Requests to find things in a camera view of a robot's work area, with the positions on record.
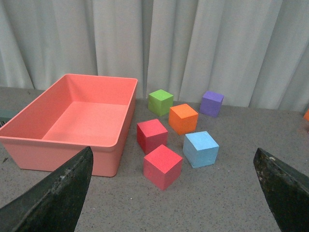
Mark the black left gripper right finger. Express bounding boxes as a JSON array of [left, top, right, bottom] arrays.
[[253, 148, 309, 232]]

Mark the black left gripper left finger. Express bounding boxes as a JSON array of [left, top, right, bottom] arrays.
[[0, 146, 93, 232]]

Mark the light blue foam cube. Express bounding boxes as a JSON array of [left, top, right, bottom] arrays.
[[183, 131, 219, 168]]

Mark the pink plastic bin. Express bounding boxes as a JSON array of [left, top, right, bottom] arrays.
[[0, 74, 138, 177]]

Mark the purple foam cube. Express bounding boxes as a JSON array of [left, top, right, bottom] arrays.
[[199, 91, 224, 117]]

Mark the dark red foam cube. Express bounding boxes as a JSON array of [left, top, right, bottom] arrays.
[[137, 119, 168, 155]]

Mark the white curtain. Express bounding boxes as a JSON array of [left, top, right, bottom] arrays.
[[0, 0, 309, 112]]

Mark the green foam cube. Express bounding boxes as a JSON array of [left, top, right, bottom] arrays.
[[148, 89, 173, 116]]

